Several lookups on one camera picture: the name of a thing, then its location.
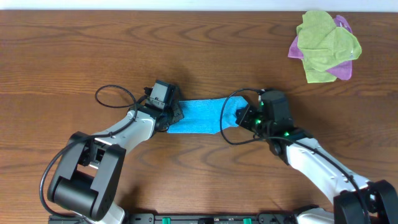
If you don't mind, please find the blue microfiber cloth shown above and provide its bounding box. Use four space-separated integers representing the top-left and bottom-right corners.
167 96 248 134

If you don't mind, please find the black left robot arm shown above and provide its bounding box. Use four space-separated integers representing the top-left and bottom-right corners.
40 98 183 223

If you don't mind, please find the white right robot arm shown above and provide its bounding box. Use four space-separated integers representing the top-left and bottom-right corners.
236 90 397 223

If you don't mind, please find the purple microfiber cloth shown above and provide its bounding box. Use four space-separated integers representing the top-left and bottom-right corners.
288 15 353 83

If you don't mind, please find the green microfiber cloth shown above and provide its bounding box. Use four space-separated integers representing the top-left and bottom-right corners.
296 11 362 72

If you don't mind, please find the black mounting rail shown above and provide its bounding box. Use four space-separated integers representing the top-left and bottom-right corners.
48 212 299 224

